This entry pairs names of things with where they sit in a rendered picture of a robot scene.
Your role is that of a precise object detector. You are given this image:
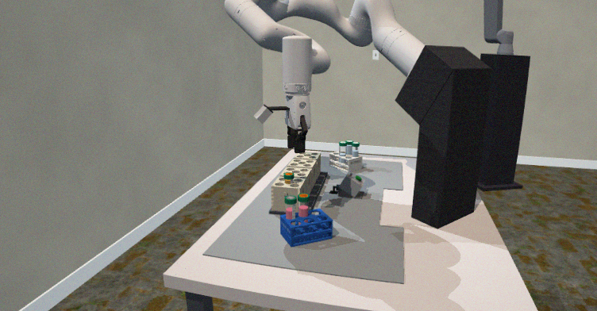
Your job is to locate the blue tube rack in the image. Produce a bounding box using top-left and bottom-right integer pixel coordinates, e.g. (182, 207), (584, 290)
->
(280, 209), (333, 247)

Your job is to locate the white tube rack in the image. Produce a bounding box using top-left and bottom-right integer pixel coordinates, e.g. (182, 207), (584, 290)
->
(329, 152), (363, 172)

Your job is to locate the beige bucket adapter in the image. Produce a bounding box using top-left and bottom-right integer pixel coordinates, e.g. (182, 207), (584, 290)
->
(279, 167), (311, 195)
(272, 177), (306, 212)
(287, 159), (317, 189)
(294, 152), (321, 179)

